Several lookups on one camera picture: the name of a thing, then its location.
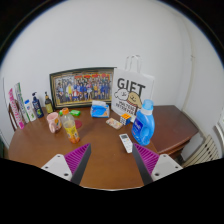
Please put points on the pink ceramic mug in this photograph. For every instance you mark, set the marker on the pink ceramic mug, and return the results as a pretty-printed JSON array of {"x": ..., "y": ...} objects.
[{"x": 53, "y": 122}]

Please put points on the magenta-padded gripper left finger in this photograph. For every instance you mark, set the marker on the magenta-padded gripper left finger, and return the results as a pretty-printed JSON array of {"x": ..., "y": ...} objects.
[{"x": 77, "y": 156}]

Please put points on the flat round red coaster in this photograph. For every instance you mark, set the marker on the flat round red coaster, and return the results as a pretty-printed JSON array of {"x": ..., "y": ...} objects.
[{"x": 79, "y": 124}]

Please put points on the white paper gift bag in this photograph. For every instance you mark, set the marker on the white paper gift bag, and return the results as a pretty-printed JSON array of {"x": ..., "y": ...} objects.
[{"x": 133, "y": 83}]

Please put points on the framed group picture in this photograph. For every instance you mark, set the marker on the framed group picture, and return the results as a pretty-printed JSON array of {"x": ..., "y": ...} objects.
[{"x": 83, "y": 87}]

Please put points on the wooden chair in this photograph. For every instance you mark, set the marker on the wooden chair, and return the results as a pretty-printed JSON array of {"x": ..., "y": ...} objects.
[{"x": 11, "y": 116}]

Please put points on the dark blue pump bottle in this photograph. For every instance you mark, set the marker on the dark blue pump bottle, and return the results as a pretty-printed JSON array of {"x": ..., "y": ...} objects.
[{"x": 37, "y": 107}]

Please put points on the small green packet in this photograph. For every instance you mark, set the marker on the small green packet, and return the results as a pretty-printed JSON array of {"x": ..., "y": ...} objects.
[
  {"x": 75, "y": 112},
  {"x": 60, "y": 113}
]

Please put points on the blue tissue pack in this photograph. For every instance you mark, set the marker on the blue tissue pack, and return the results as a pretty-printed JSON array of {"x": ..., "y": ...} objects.
[{"x": 100, "y": 110}]

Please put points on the orange juice bottle orange cap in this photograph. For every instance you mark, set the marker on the orange juice bottle orange cap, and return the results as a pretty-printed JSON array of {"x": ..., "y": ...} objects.
[{"x": 70, "y": 128}]

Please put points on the blue detergent bottle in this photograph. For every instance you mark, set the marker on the blue detergent bottle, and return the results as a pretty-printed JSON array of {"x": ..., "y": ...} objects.
[{"x": 143, "y": 128}]

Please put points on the white remote control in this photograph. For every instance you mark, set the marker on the white remote control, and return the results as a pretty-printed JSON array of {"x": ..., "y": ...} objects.
[{"x": 126, "y": 142}]

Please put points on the brown pump bottle yellow label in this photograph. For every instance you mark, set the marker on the brown pump bottle yellow label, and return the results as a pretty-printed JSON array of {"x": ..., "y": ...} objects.
[{"x": 49, "y": 106}]

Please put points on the white radiator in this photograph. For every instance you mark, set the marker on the white radiator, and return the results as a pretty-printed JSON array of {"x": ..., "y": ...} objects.
[{"x": 203, "y": 151}]

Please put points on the small patterned snack packet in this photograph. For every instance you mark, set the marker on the small patterned snack packet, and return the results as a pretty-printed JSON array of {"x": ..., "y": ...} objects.
[{"x": 114, "y": 123}]

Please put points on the colourful puzzle cube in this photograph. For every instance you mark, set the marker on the colourful puzzle cube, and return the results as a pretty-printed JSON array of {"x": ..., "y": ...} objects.
[{"x": 125, "y": 119}]

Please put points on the white shampoo bottle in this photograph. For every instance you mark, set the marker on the white shampoo bottle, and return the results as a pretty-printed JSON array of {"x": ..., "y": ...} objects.
[{"x": 30, "y": 111}]

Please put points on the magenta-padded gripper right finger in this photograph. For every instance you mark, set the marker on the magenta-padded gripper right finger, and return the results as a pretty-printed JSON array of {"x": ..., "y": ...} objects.
[{"x": 146, "y": 158}]

